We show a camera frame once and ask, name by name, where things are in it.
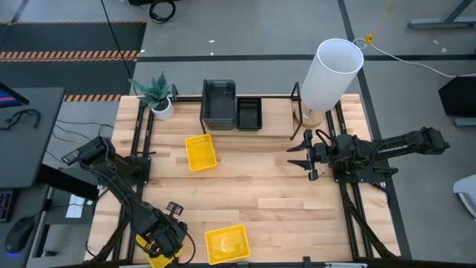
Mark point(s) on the black mat hazard stripes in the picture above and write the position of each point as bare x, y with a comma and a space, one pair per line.
56, 37

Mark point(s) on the grey plastic bin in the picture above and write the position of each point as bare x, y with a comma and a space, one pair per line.
219, 100

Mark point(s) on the low wooden shelf metal frame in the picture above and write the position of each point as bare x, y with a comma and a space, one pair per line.
277, 119

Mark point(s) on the black computer mouse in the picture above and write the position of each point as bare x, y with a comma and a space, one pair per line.
19, 234

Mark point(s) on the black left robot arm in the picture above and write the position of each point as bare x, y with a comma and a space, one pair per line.
122, 193

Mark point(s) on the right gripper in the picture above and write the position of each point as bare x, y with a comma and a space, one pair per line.
321, 154

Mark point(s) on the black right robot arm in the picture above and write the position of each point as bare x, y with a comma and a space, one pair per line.
409, 143

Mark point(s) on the computer monitor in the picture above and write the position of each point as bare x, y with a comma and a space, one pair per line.
9, 97

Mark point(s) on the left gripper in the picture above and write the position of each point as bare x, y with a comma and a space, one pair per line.
165, 236

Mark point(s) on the green plant in white pot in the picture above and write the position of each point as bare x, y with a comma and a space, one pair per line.
160, 108

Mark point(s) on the white chair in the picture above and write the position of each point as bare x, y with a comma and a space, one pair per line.
466, 193

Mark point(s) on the black slotted plastic basket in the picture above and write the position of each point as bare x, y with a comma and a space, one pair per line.
248, 113

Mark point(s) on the grey desk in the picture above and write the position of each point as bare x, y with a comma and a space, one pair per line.
29, 156

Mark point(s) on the table lamp white shade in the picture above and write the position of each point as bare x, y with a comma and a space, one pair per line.
331, 74

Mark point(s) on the grey metal table leg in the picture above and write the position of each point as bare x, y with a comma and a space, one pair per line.
442, 23

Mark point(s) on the black keyboard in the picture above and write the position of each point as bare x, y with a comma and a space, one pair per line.
5, 204

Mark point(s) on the black box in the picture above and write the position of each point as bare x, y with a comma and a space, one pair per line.
459, 97

